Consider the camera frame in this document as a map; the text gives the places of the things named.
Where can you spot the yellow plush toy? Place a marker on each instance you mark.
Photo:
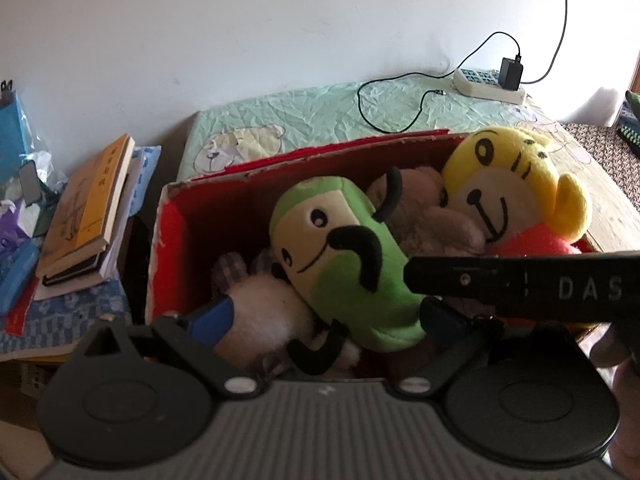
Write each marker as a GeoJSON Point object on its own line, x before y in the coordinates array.
{"type": "Point", "coordinates": [503, 179]}

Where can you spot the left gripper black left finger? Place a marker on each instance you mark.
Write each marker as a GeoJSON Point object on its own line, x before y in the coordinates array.
{"type": "Point", "coordinates": [131, 396]}

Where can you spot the green plush toy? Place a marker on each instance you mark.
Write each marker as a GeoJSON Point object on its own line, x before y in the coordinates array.
{"type": "Point", "coordinates": [344, 262]}

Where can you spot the white power strip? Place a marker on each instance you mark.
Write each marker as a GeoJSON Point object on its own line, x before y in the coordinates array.
{"type": "Point", "coordinates": [484, 84]}

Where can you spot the white plush toy in box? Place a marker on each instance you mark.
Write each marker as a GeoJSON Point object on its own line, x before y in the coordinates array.
{"type": "Point", "coordinates": [267, 314]}

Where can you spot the red cardboard box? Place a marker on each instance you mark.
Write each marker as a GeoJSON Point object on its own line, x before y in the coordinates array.
{"type": "Point", "coordinates": [201, 220]}

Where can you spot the black charger adapter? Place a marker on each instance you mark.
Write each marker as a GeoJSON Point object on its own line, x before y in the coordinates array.
{"type": "Point", "coordinates": [510, 73]}

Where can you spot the brown plush toy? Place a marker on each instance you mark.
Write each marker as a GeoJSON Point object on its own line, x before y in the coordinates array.
{"type": "Point", "coordinates": [420, 224]}

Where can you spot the blue box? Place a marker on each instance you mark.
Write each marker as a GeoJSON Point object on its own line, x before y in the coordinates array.
{"type": "Point", "coordinates": [14, 132]}

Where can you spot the dark notebook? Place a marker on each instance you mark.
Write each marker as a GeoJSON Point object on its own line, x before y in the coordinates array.
{"type": "Point", "coordinates": [79, 263]}

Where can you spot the blue checkered cloth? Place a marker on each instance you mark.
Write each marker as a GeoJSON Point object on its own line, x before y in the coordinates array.
{"type": "Point", "coordinates": [49, 321]}

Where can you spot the green yellow cartoon bedsheet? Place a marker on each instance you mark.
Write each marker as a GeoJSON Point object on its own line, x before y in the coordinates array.
{"type": "Point", "coordinates": [284, 122]}

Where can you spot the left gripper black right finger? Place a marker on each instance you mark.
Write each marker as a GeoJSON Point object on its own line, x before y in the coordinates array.
{"type": "Point", "coordinates": [511, 395]}

